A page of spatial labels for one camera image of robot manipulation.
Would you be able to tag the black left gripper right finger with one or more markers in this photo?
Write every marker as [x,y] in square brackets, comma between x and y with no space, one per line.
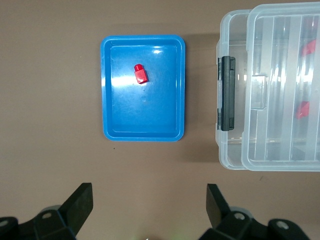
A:
[220,207]

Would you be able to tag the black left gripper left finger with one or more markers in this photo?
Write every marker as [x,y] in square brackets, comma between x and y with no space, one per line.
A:
[75,207]

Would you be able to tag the clear plastic box lid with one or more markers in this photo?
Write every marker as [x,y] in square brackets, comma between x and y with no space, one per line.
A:
[280,75]

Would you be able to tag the red toy block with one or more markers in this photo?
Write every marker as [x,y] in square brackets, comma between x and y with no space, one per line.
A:
[140,76]
[303,110]
[308,47]

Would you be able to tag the clear plastic storage box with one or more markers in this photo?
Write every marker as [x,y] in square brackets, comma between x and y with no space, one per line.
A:
[232,32]

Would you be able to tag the blue plastic tray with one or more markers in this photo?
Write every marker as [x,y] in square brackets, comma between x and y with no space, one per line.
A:
[150,112]

